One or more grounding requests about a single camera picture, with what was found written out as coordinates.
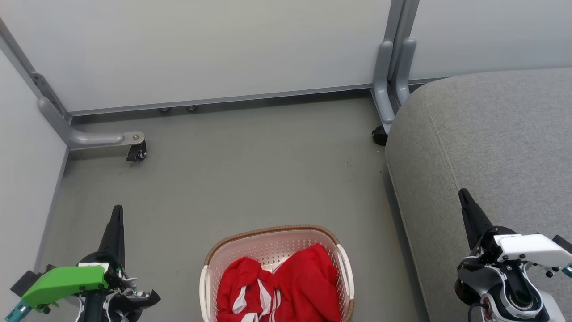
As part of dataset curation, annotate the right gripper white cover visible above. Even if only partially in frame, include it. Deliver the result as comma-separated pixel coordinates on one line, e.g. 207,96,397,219
458,188,572,279

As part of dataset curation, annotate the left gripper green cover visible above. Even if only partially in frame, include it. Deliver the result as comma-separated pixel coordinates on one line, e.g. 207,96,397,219
21,205,161,314

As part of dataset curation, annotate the red garment with white hem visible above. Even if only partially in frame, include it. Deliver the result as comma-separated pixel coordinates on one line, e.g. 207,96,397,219
216,256,280,322

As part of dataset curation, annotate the red garment with striped cuffs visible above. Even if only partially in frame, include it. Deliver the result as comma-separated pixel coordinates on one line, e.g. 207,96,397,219
268,244,342,322

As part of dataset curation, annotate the grey fabric sofa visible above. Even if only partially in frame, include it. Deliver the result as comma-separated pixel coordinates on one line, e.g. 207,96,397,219
385,67,572,322

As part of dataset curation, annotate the black caster under long leg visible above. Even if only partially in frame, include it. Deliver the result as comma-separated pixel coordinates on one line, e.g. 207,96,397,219
126,140,147,162

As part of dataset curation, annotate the long grey partition leg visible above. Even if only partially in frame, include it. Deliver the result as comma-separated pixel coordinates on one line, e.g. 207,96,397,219
38,96,146,150

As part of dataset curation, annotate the short grey partition leg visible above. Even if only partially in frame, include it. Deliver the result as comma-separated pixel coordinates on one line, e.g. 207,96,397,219
372,40,396,135
395,38,417,106

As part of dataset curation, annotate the cream perforated laundry basket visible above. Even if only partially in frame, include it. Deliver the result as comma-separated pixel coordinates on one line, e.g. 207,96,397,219
200,225,355,322

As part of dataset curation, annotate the teal left camera cable plug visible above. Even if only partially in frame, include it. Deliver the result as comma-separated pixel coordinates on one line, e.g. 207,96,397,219
4,300,33,322

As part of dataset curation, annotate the grey partition bottom rail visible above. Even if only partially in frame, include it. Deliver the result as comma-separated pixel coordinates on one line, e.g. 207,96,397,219
69,83,375,118

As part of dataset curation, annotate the grey single partition post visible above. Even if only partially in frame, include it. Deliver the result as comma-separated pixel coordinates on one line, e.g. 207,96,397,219
0,18,71,120

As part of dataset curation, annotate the grey double partition post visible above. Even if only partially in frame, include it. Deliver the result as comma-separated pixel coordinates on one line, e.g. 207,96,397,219
387,0,421,81

